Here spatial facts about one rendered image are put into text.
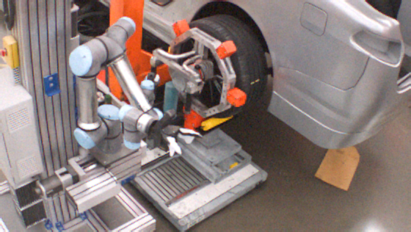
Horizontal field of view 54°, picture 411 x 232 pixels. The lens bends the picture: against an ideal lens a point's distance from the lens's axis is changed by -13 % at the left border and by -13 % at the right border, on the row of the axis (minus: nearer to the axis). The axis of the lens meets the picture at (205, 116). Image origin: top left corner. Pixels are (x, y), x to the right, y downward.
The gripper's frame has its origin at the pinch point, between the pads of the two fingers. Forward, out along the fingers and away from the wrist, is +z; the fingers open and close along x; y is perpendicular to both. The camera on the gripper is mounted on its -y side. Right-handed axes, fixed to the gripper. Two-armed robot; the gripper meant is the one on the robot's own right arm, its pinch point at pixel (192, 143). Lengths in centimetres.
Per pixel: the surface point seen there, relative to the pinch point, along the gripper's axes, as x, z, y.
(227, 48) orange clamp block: -91, -36, -3
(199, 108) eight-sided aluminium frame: -101, -51, 48
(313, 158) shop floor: -189, 18, 99
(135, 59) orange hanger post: -91, -100, 29
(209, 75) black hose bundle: -82, -39, 13
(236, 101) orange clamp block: -90, -23, 26
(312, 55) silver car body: -98, 11, -16
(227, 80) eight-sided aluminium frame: -91, -32, 16
